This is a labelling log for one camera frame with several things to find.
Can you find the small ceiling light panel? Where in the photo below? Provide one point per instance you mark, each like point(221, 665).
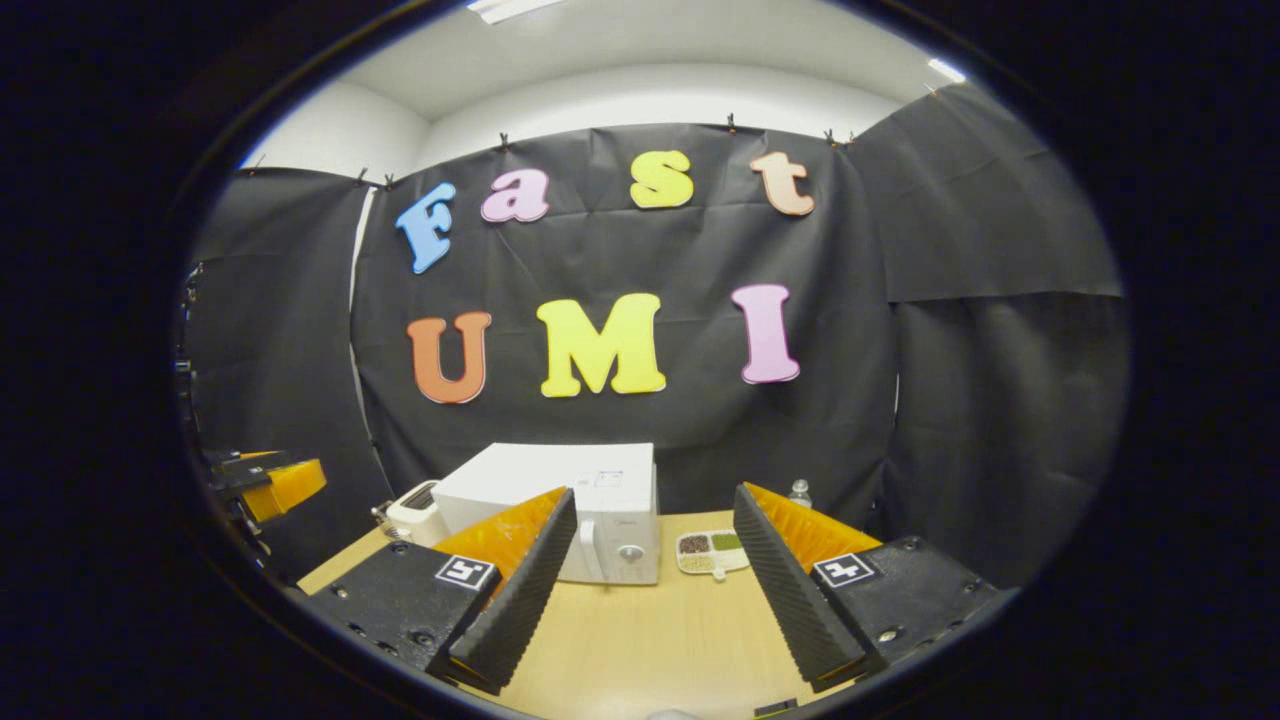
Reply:
point(946, 70)

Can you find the green tea bottle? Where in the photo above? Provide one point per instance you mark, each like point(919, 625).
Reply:
point(799, 492)

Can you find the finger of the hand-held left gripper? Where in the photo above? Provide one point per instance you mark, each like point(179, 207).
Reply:
point(290, 485)

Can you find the white toaster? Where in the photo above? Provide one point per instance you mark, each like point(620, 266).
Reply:
point(415, 515)

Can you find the white microwave oven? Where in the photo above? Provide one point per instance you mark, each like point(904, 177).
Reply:
point(620, 500)

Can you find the white divided grain tray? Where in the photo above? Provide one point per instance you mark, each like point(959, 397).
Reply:
point(710, 550)

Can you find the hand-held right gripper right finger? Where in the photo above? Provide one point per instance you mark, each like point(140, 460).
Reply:
point(785, 590)

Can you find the long ceiling light panel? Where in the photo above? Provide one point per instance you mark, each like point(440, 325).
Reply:
point(510, 8)

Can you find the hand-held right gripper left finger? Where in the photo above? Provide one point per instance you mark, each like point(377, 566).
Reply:
point(525, 590)

